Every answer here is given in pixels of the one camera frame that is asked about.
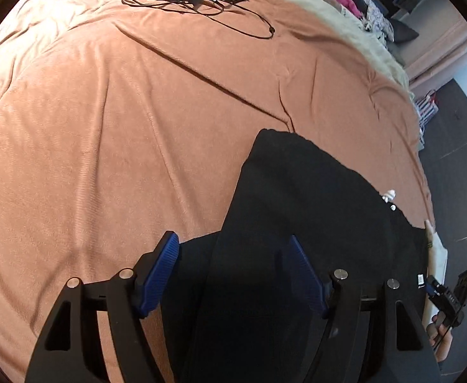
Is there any narrow pink curtain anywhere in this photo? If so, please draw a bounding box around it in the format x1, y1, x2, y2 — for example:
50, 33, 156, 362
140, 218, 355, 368
397, 12, 467, 92

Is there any floral cloth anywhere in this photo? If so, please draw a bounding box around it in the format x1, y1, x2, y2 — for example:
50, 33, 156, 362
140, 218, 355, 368
337, 0, 391, 44

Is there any black cable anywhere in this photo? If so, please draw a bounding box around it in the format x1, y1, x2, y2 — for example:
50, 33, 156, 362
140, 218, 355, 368
121, 0, 276, 41

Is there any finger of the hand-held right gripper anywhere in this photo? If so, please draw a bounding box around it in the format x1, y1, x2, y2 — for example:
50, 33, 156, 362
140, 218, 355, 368
426, 275, 464, 327
456, 267, 467, 309

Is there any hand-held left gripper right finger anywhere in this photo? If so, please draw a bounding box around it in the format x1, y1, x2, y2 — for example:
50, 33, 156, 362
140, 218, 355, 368
289, 235, 443, 383

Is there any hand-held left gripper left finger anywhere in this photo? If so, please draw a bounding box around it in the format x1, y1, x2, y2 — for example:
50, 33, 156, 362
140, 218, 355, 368
24, 230, 180, 383

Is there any black coat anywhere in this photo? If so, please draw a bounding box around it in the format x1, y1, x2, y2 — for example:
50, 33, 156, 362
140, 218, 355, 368
159, 128, 429, 383

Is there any white wire rack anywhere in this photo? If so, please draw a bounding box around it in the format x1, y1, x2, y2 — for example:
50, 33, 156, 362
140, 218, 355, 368
415, 90, 437, 124

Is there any brown blanket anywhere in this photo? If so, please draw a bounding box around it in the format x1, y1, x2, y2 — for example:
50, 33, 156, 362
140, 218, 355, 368
0, 0, 435, 379

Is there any person's right hand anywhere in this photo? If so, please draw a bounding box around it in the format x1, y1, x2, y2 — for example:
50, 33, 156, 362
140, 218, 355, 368
426, 312, 453, 363

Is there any grey pillow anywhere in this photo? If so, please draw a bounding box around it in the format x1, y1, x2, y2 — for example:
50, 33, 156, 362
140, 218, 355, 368
389, 18, 419, 42

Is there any beige duvet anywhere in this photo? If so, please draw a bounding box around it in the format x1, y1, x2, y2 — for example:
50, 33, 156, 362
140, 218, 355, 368
218, 0, 415, 100

